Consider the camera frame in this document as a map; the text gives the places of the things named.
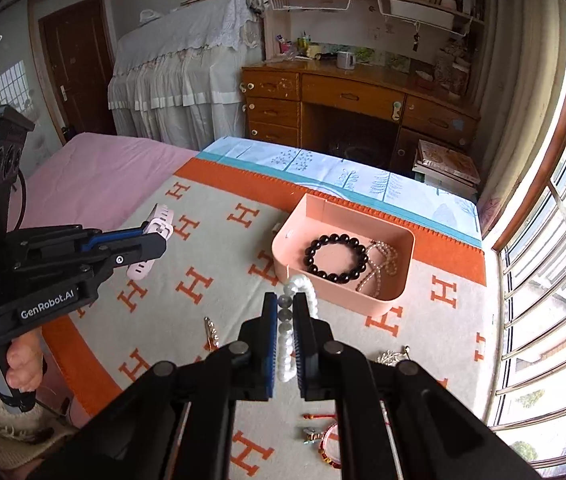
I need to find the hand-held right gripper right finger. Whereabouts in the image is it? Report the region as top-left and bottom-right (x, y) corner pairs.
(292, 292), (544, 480)

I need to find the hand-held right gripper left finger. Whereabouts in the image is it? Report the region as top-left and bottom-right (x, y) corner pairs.
(28, 292), (280, 480)

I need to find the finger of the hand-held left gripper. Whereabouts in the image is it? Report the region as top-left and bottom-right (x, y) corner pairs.
(13, 232), (169, 306)
(5, 224), (153, 260)

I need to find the white bead bracelet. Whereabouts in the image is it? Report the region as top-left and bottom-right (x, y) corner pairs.
(275, 274), (320, 383)

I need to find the pale pink wristband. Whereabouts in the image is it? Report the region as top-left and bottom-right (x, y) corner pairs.
(127, 204), (176, 281)

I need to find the gold hairpin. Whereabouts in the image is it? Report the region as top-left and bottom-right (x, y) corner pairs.
(204, 316), (221, 353)

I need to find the silver brooch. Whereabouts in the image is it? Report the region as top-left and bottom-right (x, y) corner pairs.
(375, 345), (414, 365)

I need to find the red and gold beaded bracelet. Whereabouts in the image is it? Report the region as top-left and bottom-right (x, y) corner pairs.
(317, 421), (344, 480)

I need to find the pink plastic box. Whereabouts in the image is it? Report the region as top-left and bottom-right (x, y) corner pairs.
(271, 194), (416, 317)

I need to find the person's left hand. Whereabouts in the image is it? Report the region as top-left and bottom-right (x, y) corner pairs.
(0, 329), (48, 395)

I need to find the pink bedsheet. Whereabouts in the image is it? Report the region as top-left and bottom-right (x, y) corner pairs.
(7, 132), (199, 431)

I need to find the orange and grey patterned blanket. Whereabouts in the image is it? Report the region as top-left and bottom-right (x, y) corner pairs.
(40, 157), (486, 480)

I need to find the blue floral sheet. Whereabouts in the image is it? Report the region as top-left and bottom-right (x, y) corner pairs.
(198, 136), (481, 248)

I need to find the brown wooden door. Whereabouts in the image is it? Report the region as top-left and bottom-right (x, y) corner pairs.
(38, 0), (116, 136)

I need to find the cloth covered piano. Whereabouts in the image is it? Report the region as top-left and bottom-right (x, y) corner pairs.
(108, 0), (264, 148)

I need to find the stack of large books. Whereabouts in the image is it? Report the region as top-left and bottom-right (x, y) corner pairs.
(411, 139), (481, 196)

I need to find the wooden desk with drawers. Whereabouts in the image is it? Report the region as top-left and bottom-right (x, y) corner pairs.
(240, 55), (481, 181)

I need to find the metal window grille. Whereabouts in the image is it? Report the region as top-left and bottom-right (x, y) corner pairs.
(483, 10), (566, 476)

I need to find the desk pen holder clutter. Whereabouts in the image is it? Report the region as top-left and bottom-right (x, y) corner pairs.
(275, 32), (324, 58)

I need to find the wooden bookshelf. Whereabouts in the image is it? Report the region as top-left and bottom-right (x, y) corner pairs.
(260, 0), (489, 68)

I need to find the white plastic tray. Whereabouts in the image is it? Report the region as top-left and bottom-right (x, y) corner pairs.
(389, 0), (456, 31)

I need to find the black bead bracelet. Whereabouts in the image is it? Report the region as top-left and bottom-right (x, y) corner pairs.
(304, 233), (369, 282)

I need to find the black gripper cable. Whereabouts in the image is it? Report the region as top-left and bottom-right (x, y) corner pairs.
(13, 170), (28, 233)

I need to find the pearl bead bracelet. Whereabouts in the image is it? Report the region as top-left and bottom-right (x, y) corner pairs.
(355, 240), (399, 295)

